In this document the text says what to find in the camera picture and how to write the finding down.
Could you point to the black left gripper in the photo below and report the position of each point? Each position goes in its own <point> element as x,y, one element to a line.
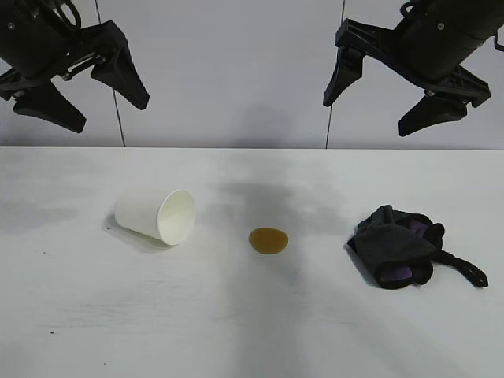
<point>35,39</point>

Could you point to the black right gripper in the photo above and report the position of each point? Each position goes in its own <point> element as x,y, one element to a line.
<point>437,39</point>

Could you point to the white paper cup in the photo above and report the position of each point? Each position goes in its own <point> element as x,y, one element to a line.
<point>138,212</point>

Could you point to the dark grey purple cloth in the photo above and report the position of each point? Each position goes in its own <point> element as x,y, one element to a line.
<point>393,244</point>

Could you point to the brown liquid spill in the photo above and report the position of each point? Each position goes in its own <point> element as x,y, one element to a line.
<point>268,241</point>

